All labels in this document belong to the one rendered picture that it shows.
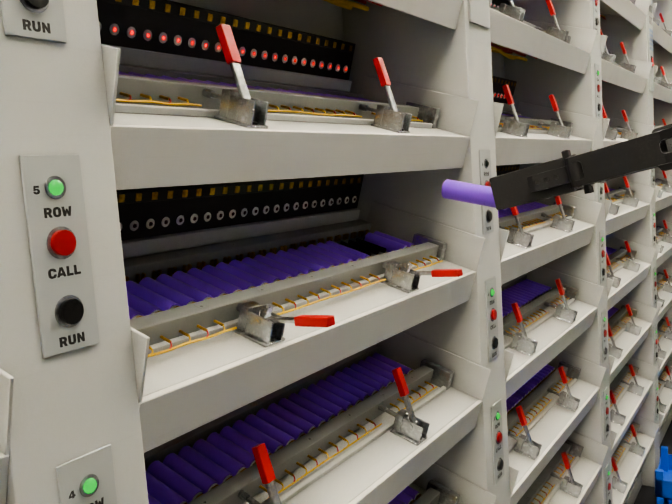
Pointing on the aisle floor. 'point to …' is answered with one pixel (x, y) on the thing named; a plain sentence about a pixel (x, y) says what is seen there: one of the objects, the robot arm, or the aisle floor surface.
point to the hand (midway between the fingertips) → (536, 183)
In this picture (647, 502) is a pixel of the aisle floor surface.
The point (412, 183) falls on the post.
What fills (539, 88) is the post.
